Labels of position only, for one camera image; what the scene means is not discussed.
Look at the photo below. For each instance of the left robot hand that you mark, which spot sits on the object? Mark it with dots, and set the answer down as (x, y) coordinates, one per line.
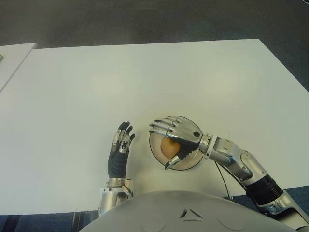
(117, 164)

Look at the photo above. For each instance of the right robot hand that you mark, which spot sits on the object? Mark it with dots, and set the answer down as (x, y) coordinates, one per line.
(186, 130)

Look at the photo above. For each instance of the yellow-red apple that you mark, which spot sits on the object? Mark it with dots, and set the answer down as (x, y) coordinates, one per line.
(169, 148)

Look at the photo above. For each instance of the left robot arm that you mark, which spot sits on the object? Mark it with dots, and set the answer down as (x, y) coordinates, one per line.
(108, 198)

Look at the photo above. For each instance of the grey robot torso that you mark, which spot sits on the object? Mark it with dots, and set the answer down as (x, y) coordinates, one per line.
(169, 212)

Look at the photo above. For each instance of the white side table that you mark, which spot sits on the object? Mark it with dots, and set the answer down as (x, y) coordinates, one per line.
(14, 58)

